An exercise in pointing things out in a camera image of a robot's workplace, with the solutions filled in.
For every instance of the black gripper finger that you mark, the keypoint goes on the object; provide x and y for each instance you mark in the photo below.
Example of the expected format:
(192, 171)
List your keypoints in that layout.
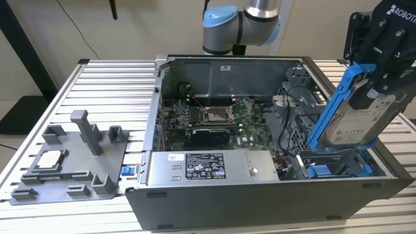
(357, 34)
(389, 61)

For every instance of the thin locking lever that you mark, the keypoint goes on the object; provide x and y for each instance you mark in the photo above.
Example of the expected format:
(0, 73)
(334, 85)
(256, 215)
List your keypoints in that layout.
(197, 101)

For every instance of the silver CPU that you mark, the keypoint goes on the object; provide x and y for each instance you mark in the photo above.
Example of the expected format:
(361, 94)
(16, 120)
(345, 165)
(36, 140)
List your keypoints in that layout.
(49, 159)

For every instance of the grey disk bay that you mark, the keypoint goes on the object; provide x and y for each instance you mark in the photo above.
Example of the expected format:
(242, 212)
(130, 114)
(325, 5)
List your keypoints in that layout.
(328, 156)

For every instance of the grey perforated drive cage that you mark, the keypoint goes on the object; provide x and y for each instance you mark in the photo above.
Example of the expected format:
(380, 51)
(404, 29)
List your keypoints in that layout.
(298, 131)

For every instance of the open black PC case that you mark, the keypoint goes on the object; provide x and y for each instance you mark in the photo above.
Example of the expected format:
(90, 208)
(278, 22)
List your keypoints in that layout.
(226, 207)

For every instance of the silver power supply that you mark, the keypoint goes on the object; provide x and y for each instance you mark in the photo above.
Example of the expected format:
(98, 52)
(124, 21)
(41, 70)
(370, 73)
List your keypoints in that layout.
(240, 168)

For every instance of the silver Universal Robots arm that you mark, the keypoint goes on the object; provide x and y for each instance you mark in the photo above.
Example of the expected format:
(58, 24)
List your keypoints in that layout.
(220, 36)

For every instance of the RAM slot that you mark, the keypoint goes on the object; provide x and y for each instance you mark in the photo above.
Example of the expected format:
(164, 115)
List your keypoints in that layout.
(210, 102)
(210, 98)
(214, 125)

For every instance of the blue plastic clip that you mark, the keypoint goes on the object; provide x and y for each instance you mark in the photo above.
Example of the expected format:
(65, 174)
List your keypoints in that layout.
(126, 171)

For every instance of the green motherboard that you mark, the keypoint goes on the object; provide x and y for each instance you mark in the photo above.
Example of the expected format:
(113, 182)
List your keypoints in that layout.
(253, 126)

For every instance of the hard disk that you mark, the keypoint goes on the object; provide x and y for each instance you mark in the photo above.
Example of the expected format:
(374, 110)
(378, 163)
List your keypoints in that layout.
(353, 126)

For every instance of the black hanging rod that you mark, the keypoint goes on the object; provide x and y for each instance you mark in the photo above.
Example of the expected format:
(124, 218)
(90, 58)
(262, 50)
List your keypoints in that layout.
(113, 9)

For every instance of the black heatsink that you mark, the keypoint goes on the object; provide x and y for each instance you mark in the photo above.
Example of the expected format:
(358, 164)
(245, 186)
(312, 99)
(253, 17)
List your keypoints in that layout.
(182, 90)

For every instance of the grey parts rack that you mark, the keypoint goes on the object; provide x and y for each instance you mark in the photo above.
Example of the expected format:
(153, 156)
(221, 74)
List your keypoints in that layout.
(74, 170)

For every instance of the blue empty disk carrier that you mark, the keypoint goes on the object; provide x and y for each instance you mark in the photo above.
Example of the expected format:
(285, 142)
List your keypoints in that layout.
(320, 170)

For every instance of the CPU socket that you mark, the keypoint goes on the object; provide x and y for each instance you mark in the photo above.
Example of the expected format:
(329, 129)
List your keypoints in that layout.
(216, 114)

